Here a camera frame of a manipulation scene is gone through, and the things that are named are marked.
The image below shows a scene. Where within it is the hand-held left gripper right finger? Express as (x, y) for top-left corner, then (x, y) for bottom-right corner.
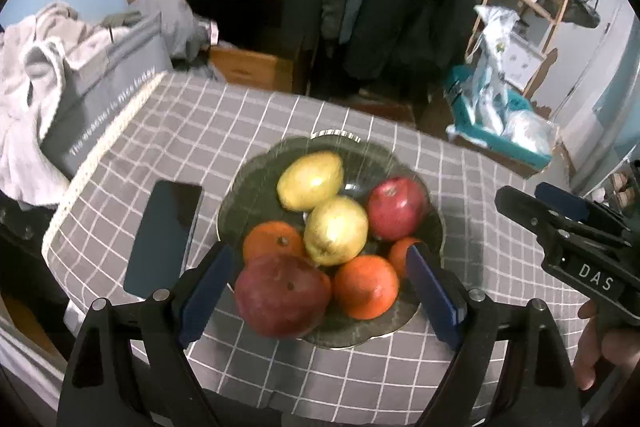
(406, 243), (583, 427)

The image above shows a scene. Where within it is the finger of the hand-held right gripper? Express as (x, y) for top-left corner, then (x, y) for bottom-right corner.
(534, 181), (630, 235)
(494, 186), (573, 254)

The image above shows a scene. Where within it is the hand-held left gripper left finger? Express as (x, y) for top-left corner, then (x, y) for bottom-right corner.
(57, 243), (236, 427)

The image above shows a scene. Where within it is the small tangerine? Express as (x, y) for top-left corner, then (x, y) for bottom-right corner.
(387, 237), (424, 278)

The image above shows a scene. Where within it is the large orange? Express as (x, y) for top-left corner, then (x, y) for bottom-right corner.
(332, 255), (400, 321)

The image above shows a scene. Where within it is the red apple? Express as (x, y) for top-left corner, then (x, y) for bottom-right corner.
(366, 177), (430, 242)
(235, 253), (333, 341)

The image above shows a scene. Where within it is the medium orange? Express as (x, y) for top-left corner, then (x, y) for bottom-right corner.
(242, 221), (306, 266)

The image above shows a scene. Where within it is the yellow-green pear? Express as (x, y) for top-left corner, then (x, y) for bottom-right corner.
(303, 196), (370, 267)

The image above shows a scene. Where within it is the scalloped glass plate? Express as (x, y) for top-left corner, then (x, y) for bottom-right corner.
(217, 130), (446, 351)

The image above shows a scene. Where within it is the person's right hand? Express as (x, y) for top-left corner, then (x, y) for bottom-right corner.
(572, 299), (640, 391)

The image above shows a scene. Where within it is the black smartphone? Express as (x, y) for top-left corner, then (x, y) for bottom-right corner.
(123, 179), (205, 301)

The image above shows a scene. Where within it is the clear plastic bag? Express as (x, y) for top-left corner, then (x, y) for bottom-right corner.
(500, 109), (559, 156)

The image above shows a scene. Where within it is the teal plastic basket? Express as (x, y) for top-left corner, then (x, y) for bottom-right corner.
(445, 66), (554, 171)

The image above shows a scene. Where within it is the white patterned storage box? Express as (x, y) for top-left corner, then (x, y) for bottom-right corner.
(502, 34), (547, 94)

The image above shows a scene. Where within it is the grey checked tablecloth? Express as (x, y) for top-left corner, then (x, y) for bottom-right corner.
(42, 72), (602, 427)

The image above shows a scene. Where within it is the grey hanging bag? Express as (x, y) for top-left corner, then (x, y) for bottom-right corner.
(550, 0), (602, 28)

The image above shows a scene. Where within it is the wooden drawer box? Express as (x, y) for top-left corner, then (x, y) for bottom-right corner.
(210, 44), (297, 94)

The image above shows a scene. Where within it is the white fleece robe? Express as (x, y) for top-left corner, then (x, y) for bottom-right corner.
(0, 2), (109, 208)

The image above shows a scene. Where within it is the crumpled grey jacket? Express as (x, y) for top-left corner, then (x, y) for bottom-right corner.
(117, 0), (222, 74)

